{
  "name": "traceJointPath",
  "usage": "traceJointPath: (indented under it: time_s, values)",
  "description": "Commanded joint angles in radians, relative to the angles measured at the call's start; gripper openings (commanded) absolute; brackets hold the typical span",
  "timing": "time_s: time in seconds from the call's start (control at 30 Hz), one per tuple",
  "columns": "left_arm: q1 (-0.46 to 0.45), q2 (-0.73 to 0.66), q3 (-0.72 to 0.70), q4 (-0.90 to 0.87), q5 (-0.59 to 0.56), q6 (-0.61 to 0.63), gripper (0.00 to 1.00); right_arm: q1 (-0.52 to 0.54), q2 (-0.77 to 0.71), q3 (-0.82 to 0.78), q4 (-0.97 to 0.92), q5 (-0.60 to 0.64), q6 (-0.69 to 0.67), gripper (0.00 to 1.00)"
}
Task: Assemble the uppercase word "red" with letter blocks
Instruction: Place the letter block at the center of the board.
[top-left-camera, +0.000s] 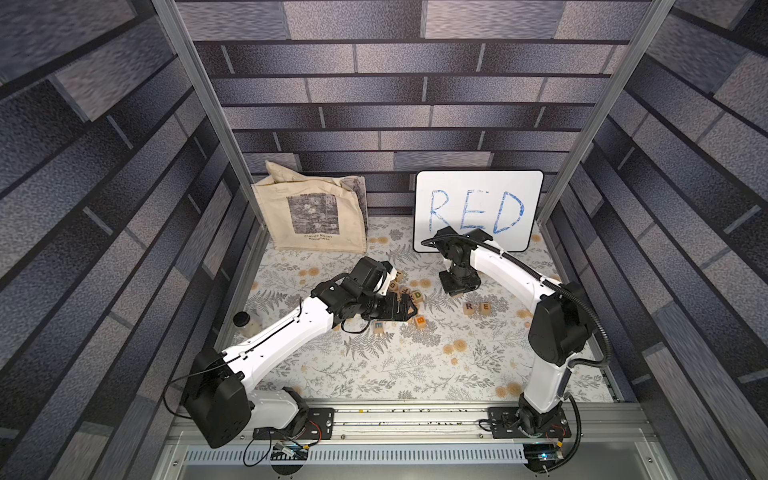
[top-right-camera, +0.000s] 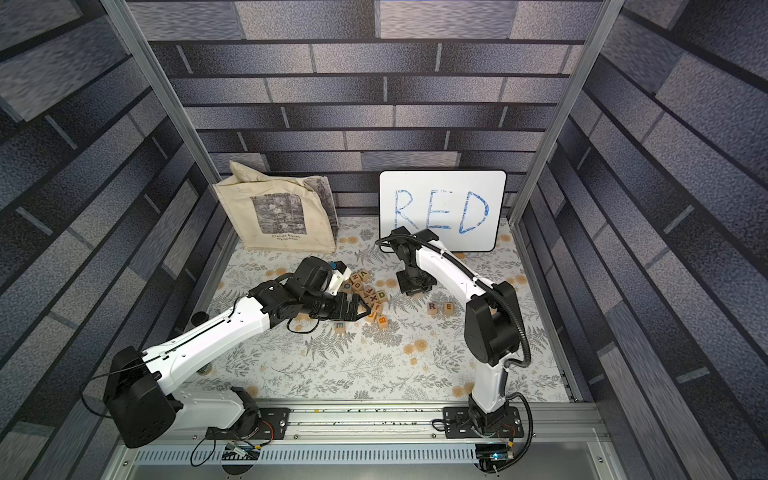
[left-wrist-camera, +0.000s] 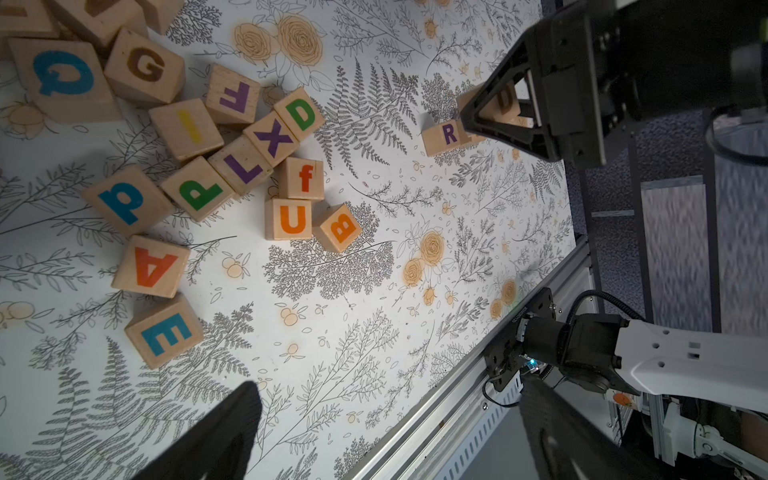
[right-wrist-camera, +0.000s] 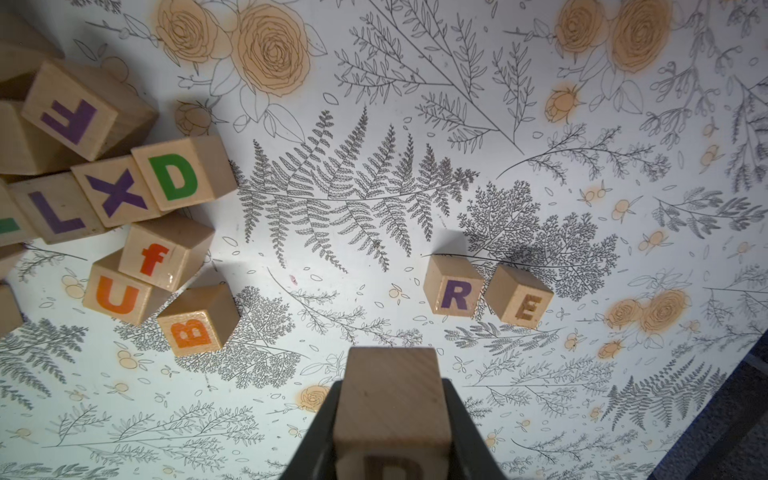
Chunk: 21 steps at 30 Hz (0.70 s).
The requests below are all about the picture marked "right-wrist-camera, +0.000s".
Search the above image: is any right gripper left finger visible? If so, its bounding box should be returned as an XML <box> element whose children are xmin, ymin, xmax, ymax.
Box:
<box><xmin>280</xmin><ymin>381</ymin><xmax>342</xmax><ymax>480</ymax></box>

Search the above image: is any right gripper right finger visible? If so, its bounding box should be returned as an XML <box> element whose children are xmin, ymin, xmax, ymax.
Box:
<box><xmin>442</xmin><ymin>378</ymin><xmax>507</xmax><ymax>480</ymax></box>

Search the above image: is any wooden block brown D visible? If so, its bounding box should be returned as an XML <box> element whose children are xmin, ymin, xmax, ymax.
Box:
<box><xmin>333</xmin><ymin>347</ymin><xmax>452</xmax><ymax>479</ymax></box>

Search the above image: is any wooden block brown E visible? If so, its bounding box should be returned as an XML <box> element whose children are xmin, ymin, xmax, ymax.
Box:
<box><xmin>484</xmin><ymin>265</ymin><xmax>554</xmax><ymax>329</ymax></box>

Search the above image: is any wooden block purple R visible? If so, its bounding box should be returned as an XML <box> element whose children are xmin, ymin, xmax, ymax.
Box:
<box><xmin>424</xmin><ymin>255</ymin><xmax>485</xmax><ymax>317</ymax></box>

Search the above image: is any wooden block orange B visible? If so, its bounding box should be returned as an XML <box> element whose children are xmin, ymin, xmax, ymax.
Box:
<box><xmin>157</xmin><ymin>283</ymin><xmax>240</xmax><ymax>357</ymax></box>

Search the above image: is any wooden block red f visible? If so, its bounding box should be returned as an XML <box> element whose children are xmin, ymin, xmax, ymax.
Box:
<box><xmin>118</xmin><ymin>213</ymin><xmax>215</xmax><ymax>292</ymax></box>

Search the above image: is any wooden block orange U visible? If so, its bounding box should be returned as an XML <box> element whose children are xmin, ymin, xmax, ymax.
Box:
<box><xmin>83</xmin><ymin>249</ymin><xmax>172</xmax><ymax>326</ymax></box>

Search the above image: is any floral table mat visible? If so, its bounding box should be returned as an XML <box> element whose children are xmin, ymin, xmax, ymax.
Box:
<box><xmin>1</xmin><ymin>1</ymin><xmax>767</xmax><ymax>479</ymax></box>

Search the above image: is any wooden block green D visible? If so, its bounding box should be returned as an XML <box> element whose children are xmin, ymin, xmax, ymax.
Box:
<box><xmin>131</xmin><ymin>136</ymin><xmax>237</xmax><ymax>212</ymax></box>

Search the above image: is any wooden block red A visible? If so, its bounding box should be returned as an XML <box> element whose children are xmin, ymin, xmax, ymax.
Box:
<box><xmin>0</xmin><ymin>283</ymin><xmax>24</xmax><ymax>338</ymax></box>

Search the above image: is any wooden block purple X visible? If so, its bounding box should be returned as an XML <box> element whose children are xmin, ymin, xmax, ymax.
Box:
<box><xmin>71</xmin><ymin>155</ymin><xmax>163</xmax><ymax>228</ymax></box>

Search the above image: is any wooden block purple L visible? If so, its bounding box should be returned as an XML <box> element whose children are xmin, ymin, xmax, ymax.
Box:
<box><xmin>9</xmin><ymin>171</ymin><xmax>108</xmax><ymax>245</ymax></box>

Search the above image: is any wooden block blue P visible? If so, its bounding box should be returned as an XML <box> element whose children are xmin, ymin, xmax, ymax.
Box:
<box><xmin>0</xmin><ymin>243</ymin><xmax>26</xmax><ymax>280</ymax></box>

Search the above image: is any wooden block green P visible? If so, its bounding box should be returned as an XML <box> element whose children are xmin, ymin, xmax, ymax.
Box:
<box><xmin>0</xmin><ymin>181</ymin><xmax>39</xmax><ymax>247</ymax></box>

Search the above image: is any wooden block purple F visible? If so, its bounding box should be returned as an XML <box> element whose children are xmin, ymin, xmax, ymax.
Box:
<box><xmin>22</xmin><ymin>59</ymin><xmax>158</xmax><ymax>161</ymax></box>

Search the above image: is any wooden block yellow i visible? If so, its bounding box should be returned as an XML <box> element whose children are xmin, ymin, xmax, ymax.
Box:
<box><xmin>1</xmin><ymin>100</ymin><xmax>86</xmax><ymax>176</ymax></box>

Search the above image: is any wooden block brown G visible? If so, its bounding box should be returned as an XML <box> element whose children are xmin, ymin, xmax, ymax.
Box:
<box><xmin>1</xmin><ymin>12</ymin><xmax>64</xmax><ymax>100</ymax></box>

